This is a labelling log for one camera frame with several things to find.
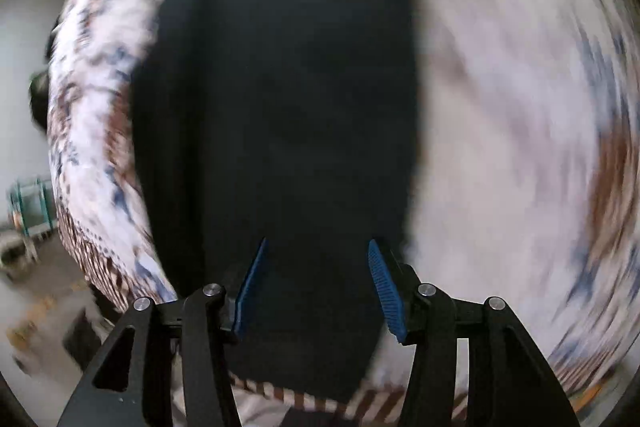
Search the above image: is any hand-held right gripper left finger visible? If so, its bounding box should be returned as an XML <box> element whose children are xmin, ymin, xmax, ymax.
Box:
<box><xmin>57</xmin><ymin>237</ymin><xmax>271</xmax><ymax>427</ymax></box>

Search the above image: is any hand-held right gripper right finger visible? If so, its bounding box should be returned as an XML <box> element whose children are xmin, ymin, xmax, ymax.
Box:
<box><xmin>367</xmin><ymin>238</ymin><xmax>583</xmax><ymax>427</ymax></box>

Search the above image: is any dark bag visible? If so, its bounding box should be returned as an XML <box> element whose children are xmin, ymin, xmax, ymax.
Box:
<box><xmin>29</xmin><ymin>72</ymin><xmax>51</xmax><ymax>132</ymax></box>

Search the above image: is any teal metal rack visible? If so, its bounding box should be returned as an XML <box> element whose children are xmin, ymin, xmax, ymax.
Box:
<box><xmin>7</xmin><ymin>177</ymin><xmax>56</xmax><ymax>238</ymax></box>

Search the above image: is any floral quilt bed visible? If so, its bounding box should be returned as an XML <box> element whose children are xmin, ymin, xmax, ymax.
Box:
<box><xmin>45</xmin><ymin>0</ymin><xmax>640</xmax><ymax>418</ymax></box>

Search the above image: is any dark striped sweater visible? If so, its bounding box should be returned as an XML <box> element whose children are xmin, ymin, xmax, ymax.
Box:
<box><xmin>131</xmin><ymin>0</ymin><xmax>421</xmax><ymax>403</ymax></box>

